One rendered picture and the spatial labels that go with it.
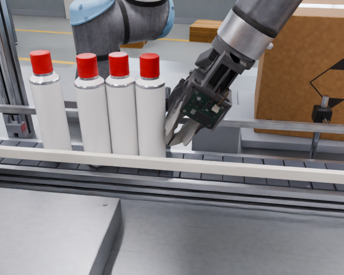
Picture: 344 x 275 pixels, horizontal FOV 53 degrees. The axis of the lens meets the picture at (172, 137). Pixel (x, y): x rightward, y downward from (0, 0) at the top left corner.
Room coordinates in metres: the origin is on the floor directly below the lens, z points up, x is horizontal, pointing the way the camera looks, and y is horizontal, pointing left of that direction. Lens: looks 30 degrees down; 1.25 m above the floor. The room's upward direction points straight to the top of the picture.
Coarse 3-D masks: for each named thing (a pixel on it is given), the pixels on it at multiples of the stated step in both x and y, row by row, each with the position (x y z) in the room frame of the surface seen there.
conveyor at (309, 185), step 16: (0, 144) 0.62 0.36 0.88; (16, 144) 0.62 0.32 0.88; (32, 144) 0.62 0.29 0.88; (0, 160) 0.56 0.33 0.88; (16, 160) 0.56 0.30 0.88; (32, 160) 0.56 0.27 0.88; (208, 160) 0.56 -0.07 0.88; (224, 160) 0.56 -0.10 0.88; (240, 160) 0.56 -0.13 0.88; (256, 160) 0.56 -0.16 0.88; (272, 160) 0.56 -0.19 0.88; (288, 160) 0.56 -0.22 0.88; (160, 176) 0.51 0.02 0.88; (176, 176) 0.51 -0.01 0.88; (192, 176) 0.51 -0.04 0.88; (208, 176) 0.51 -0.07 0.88; (224, 176) 0.51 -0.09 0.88; (240, 176) 0.51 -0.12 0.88
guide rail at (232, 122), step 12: (0, 108) 0.63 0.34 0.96; (12, 108) 0.62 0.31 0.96; (24, 108) 0.62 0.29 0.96; (180, 120) 0.58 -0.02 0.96; (228, 120) 0.57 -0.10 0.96; (240, 120) 0.57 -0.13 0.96; (252, 120) 0.57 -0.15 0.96; (264, 120) 0.57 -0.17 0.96; (324, 132) 0.54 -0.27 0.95; (336, 132) 0.54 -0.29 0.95
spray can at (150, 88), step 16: (144, 64) 0.54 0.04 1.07; (144, 80) 0.54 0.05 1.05; (160, 80) 0.55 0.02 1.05; (144, 96) 0.53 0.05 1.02; (160, 96) 0.54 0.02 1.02; (144, 112) 0.54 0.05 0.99; (160, 112) 0.54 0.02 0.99; (144, 128) 0.54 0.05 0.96; (160, 128) 0.54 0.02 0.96; (144, 144) 0.54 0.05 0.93; (160, 144) 0.54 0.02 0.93
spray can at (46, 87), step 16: (32, 64) 0.56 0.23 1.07; (48, 64) 0.57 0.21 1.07; (32, 80) 0.56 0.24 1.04; (48, 80) 0.56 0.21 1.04; (48, 96) 0.55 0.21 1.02; (48, 112) 0.55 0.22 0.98; (64, 112) 0.57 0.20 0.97; (48, 128) 0.55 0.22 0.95; (64, 128) 0.57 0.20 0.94; (48, 144) 0.55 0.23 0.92; (64, 144) 0.56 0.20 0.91
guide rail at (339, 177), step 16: (48, 160) 0.53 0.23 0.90; (64, 160) 0.53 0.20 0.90; (80, 160) 0.52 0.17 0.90; (96, 160) 0.52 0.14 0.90; (112, 160) 0.52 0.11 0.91; (128, 160) 0.51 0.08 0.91; (144, 160) 0.51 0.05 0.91; (160, 160) 0.50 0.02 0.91; (176, 160) 0.50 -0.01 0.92; (192, 160) 0.50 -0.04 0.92; (256, 176) 0.48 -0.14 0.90; (272, 176) 0.48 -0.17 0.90; (288, 176) 0.47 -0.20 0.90; (304, 176) 0.47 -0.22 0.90; (320, 176) 0.47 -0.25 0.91; (336, 176) 0.46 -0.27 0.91
